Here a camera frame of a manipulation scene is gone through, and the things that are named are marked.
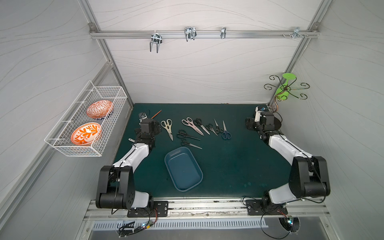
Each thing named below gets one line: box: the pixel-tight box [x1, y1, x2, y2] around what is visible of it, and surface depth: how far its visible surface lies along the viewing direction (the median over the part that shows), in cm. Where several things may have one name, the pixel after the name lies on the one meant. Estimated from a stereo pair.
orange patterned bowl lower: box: [71, 122, 102, 145], surface depth 64 cm
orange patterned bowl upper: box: [86, 100, 114, 120], surface depth 73 cm
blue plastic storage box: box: [164, 146, 204, 192], surface depth 87 cm
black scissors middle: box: [176, 129, 201, 141], surface depth 105 cm
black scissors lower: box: [180, 139, 203, 150], surface depth 100 cm
